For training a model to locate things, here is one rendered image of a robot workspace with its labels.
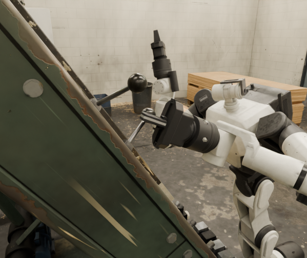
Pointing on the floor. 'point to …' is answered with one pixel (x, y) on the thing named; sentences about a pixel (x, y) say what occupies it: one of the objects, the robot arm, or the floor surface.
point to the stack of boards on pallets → (194, 85)
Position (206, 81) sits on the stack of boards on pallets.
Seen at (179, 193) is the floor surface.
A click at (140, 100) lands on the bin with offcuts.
